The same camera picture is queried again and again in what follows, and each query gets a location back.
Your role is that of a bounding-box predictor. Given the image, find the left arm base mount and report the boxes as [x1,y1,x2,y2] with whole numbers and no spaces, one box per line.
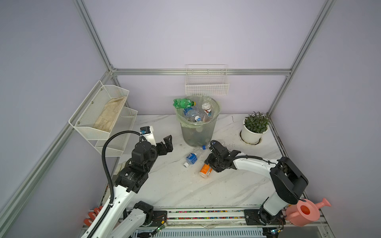
[126,210,168,228]

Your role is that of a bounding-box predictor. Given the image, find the pink watering can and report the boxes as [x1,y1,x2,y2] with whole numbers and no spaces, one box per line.
[285,198,331,227]

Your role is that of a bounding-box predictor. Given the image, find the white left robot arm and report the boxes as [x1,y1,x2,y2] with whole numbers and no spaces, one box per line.
[83,132,173,238]

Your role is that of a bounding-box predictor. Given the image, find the beige cloth in shelf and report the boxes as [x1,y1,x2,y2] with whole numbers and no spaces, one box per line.
[93,96,127,132]

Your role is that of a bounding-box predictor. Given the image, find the orange label bottle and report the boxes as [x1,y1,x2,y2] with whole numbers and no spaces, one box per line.
[199,164,212,178]

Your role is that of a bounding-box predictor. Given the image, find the white wire wall basket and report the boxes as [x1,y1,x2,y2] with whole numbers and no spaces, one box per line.
[185,64,230,96]

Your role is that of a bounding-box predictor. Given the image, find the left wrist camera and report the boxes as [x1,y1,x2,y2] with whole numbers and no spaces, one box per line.
[140,126,156,146]

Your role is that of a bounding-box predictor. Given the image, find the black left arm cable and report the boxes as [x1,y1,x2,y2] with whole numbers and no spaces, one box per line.
[86,130,142,238]

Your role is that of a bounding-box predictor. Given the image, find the potted green succulent plant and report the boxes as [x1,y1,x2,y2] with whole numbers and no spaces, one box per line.
[240,112,270,145]

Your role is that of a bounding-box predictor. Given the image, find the orange white work glove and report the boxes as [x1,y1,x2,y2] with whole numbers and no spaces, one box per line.
[83,206,103,227]

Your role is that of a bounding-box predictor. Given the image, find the small blue label bottle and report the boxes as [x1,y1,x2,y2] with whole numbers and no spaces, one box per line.
[184,148,202,168]

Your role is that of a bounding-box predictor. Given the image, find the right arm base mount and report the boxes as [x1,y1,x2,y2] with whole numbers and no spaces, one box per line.
[244,208,285,226]

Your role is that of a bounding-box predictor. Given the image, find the white two-tier mesh shelf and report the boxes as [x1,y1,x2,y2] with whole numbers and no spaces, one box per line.
[68,81,138,154]

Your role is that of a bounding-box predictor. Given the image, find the clear bottle blue label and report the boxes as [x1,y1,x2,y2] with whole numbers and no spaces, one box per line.
[183,107,202,123]

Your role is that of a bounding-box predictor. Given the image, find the red white label bottle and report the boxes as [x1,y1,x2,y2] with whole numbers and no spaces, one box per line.
[201,102,212,117]

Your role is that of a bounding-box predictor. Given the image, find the green lined trash bin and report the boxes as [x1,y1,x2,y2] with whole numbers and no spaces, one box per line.
[173,96,221,147]

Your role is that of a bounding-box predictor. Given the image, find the green soda bottle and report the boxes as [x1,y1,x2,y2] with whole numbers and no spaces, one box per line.
[173,98,196,109]

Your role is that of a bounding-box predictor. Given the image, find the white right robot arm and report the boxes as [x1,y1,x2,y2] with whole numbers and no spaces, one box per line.
[205,140,309,220]

